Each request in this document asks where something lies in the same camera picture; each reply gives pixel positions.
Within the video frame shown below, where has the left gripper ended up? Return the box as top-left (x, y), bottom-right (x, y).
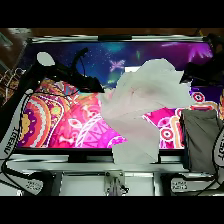
top-left (78, 76), bottom-right (105, 94)

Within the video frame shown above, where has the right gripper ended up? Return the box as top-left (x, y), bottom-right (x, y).
top-left (179, 62), bottom-right (206, 85)

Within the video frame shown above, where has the white shirt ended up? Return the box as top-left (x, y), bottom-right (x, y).
top-left (98, 59), bottom-right (196, 165)

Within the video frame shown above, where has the grey striped shirt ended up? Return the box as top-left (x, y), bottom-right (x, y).
top-left (181, 109), bottom-right (223, 174)

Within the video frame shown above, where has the brown clothes hanger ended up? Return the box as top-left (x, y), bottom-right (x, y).
top-left (0, 68), bottom-right (26, 98)

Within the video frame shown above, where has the silver frame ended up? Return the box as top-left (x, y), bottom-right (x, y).
top-left (0, 34), bottom-right (224, 197)

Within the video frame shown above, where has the black cable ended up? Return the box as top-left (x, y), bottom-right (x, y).
top-left (0, 91), bottom-right (46, 191)

